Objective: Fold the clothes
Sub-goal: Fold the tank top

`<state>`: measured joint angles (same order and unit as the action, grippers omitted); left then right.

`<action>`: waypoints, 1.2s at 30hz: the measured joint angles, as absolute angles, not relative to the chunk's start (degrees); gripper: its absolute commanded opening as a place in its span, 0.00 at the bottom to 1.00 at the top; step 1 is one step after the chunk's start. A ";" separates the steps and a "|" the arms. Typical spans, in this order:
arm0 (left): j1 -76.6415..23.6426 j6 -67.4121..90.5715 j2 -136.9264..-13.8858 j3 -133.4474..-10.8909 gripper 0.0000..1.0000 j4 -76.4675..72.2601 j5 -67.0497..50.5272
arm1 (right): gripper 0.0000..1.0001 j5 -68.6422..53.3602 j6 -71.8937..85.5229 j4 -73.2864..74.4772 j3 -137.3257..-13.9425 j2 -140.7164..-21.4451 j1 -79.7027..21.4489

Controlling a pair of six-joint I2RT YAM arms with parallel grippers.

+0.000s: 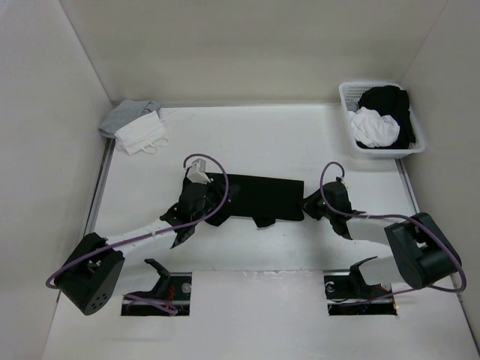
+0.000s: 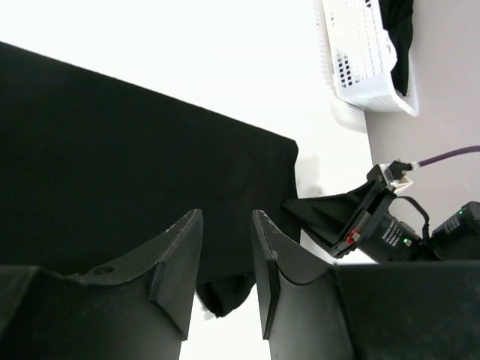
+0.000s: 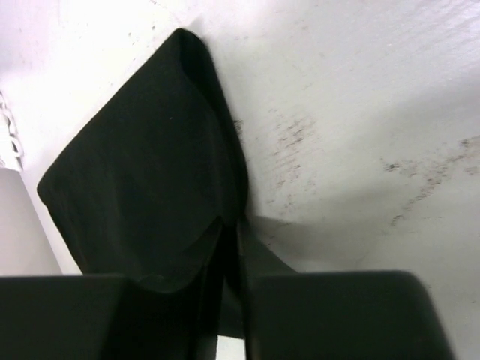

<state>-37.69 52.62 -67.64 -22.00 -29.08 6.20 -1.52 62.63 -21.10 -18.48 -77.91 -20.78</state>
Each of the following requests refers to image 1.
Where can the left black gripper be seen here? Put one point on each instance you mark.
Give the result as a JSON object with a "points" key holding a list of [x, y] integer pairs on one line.
{"points": [[218, 192]]}

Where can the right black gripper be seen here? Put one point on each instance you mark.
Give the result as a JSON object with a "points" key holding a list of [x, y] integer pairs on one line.
{"points": [[309, 203]]}

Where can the black tank top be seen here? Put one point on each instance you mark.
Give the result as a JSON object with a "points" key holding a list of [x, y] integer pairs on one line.
{"points": [[265, 200]]}

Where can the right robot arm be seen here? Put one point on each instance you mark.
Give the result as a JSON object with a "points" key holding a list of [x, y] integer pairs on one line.
{"points": [[421, 255]]}

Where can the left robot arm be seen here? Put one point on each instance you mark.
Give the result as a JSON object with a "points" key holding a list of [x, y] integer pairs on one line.
{"points": [[100, 268]]}

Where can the crumpled white tank top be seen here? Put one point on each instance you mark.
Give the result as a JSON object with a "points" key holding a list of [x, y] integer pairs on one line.
{"points": [[372, 129]]}

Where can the folded white tank top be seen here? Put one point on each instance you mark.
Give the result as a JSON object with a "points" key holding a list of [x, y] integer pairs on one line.
{"points": [[145, 134]]}

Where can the folded grey tank top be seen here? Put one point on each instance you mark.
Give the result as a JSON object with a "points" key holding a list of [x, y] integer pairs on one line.
{"points": [[125, 113]]}

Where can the white plastic laundry basket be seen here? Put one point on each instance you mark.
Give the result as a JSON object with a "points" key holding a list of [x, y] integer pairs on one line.
{"points": [[352, 91]]}

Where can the black garment in basket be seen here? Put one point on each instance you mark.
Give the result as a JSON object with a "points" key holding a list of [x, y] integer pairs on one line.
{"points": [[390, 100]]}

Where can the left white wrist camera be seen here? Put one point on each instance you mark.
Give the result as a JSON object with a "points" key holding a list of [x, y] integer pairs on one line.
{"points": [[196, 172]]}

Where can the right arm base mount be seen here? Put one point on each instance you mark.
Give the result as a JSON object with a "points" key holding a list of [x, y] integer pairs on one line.
{"points": [[348, 294]]}

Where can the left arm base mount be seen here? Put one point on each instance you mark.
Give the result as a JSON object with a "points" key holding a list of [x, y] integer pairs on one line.
{"points": [[169, 296]]}

